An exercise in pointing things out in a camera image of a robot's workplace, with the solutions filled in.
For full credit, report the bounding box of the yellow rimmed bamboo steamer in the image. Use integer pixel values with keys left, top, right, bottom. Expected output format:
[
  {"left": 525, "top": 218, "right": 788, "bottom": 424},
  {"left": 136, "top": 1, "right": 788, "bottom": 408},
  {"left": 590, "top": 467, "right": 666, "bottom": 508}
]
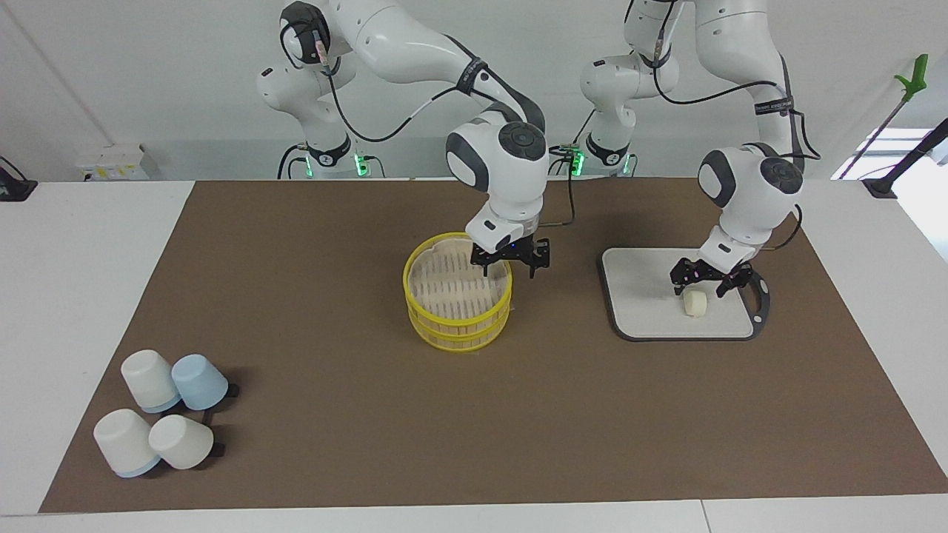
[{"left": 403, "top": 232, "right": 513, "bottom": 353}]

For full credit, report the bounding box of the grey cutting board black rim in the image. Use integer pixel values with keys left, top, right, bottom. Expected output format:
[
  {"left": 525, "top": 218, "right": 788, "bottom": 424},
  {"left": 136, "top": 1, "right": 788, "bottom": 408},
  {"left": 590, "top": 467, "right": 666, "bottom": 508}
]
[{"left": 598, "top": 247, "right": 771, "bottom": 342}]

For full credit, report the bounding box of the brown table mat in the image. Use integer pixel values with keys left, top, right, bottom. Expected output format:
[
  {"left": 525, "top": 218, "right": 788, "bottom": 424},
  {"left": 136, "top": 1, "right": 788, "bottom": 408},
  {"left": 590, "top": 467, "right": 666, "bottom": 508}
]
[{"left": 39, "top": 178, "right": 948, "bottom": 514}]

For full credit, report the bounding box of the green tipped pole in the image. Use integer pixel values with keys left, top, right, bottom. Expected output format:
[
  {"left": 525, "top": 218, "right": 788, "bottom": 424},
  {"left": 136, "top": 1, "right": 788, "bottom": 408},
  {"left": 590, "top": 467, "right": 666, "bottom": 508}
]
[{"left": 839, "top": 53, "right": 929, "bottom": 181}]

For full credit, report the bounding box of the light blue plastic cup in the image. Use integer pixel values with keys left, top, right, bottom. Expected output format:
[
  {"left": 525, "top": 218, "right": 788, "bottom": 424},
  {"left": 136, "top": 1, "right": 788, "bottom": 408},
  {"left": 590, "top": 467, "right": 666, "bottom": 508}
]
[{"left": 171, "top": 355, "right": 229, "bottom": 411}]

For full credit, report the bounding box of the cream plastic cup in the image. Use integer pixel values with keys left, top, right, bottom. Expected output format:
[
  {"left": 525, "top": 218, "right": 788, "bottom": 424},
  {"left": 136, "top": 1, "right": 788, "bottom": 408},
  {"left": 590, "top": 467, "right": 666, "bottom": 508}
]
[
  {"left": 148, "top": 415, "right": 215, "bottom": 471},
  {"left": 121, "top": 349, "right": 182, "bottom": 414},
  {"left": 93, "top": 409, "right": 161, "bottom": 478}
]

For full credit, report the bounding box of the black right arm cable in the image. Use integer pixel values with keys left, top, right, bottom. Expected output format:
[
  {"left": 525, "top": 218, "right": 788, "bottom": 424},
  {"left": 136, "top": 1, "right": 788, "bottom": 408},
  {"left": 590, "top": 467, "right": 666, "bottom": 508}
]
[{"left": 280, "top": 21, "right": 578, "bottom": 227}]

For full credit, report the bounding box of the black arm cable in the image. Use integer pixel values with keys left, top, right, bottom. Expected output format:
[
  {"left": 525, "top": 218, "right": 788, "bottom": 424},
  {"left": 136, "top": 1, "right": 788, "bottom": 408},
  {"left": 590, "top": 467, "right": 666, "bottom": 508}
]
[
  {"left": 630, "top": 0, "right": 821, "bottom": 251},
  {"left": 280, "top": 21, "right": 578, "bottom": 227}
]

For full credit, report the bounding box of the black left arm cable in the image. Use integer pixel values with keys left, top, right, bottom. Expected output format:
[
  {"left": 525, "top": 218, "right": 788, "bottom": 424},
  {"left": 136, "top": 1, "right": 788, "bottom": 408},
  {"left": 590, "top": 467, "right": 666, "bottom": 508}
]
[{"left": 630, "top": 0, "right": 821, "bottom": 251}]

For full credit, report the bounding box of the black base power cable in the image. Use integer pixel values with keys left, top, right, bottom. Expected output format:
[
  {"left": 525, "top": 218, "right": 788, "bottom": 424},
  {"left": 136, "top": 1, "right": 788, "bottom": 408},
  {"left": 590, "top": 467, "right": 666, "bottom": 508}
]
[{"left": 277, "top": 144, "right": 308, "bottom": 180}]

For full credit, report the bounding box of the white wall socket box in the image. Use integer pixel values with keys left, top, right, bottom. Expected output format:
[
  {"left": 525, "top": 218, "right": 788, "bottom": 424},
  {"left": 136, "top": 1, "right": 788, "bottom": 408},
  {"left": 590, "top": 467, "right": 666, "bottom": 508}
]
[{"left": 76, "top": 144, "right": 160, "bottom": 182}]

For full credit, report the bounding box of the black clamp mount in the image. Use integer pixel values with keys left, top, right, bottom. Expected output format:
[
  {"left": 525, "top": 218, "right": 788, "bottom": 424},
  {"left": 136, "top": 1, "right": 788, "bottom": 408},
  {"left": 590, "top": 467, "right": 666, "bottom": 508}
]
[{"left": 0, "top": 157, "right": 38, "bottom": 202}]

